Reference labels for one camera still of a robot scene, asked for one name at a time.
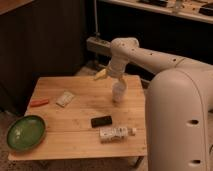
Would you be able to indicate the white ceramic cup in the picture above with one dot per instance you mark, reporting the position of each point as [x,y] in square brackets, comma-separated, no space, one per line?
[118,91]

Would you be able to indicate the orange carrot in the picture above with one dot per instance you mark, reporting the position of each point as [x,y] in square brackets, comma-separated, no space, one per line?
[37,103]

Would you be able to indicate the white snack packet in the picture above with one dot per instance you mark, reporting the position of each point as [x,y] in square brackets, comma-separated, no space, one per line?
[64,99]

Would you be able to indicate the black rectangular block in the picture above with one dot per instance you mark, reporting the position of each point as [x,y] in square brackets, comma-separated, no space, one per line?
[101,121]

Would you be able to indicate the clear plastic bottle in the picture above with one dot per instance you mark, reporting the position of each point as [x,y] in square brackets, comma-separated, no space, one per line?
[110,134]

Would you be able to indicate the background shelf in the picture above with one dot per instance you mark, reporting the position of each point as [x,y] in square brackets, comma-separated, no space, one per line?
[187,9]

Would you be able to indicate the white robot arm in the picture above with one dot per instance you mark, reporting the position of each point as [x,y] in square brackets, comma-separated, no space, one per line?
[177,103]

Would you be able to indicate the wooden table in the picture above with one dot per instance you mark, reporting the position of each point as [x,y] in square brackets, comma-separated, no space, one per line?
[69,132]

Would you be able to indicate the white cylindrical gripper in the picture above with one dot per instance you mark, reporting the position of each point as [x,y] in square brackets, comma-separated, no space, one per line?
[115,69]

